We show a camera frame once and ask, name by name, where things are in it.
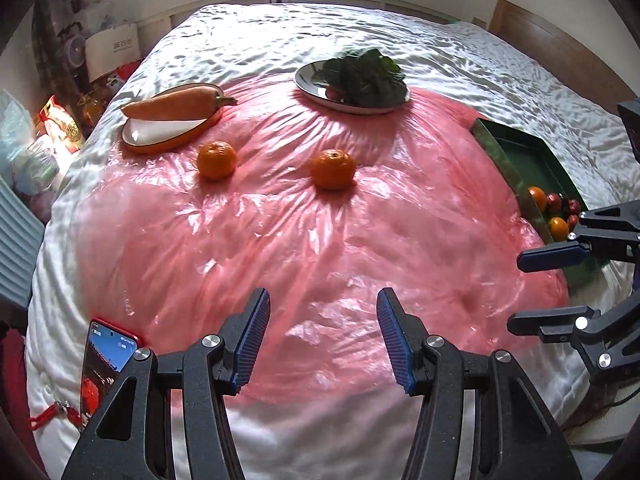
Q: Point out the yellow oil bottle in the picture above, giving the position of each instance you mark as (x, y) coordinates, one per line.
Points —
(92, 106)

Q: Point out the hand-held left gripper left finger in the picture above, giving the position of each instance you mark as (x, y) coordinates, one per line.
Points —
(252, 340)

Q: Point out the red cloth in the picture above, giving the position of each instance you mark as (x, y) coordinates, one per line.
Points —
(12, 370)

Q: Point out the wooden headboard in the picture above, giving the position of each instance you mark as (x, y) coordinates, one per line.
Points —
(560, 50)

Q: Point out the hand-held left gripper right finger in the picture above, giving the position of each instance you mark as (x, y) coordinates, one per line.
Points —
(393, 340)

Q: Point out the carrot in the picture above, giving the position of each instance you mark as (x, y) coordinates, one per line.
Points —
(175, 105)

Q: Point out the light blue suitcase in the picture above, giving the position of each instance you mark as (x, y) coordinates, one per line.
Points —
(17, 245)

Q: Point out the plaid scarf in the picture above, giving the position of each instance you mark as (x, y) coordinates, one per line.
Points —
(50, 35)

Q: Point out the grey rimmed white plate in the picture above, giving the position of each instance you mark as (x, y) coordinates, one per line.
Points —
(311, 85)

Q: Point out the small white fan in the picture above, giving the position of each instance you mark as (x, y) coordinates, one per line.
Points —
(75, 51)

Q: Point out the hanging clear plastic bag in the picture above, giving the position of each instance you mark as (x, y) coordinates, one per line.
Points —
(105, 5)

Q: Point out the orange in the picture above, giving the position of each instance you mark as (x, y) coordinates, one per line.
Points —
(536, 198)
(332, 169)
(557, 228)
(216, 160)

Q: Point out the leafy green vegetable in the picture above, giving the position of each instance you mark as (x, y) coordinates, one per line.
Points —
(365, 80)

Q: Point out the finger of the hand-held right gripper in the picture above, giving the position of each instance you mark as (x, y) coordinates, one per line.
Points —
(550, 257)
(530, 322)

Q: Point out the orange red printed bag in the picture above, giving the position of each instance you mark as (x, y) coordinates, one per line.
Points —
(60, 126)

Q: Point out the pink plastic sheet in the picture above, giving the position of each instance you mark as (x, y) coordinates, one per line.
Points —
(300, 240)

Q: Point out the white paper bag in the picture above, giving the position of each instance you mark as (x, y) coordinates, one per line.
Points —
(112, 50)

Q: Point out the orange rimmed white plate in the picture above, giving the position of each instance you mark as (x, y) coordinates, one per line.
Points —
(150, 136)

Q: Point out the green rectangular tray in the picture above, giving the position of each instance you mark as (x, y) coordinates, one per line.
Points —
(530, 160)

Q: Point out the red white small bag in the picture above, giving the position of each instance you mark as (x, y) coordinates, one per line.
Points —
(122, 73)

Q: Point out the plastic bag with contents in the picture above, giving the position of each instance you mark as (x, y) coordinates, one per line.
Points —
(40, 166)

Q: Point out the dark red plum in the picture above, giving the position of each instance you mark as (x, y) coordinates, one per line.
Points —
(552, 202)
(574, 206)
(573, 220)

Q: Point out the smartphone with red case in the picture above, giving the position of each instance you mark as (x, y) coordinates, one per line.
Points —
(102, 360)

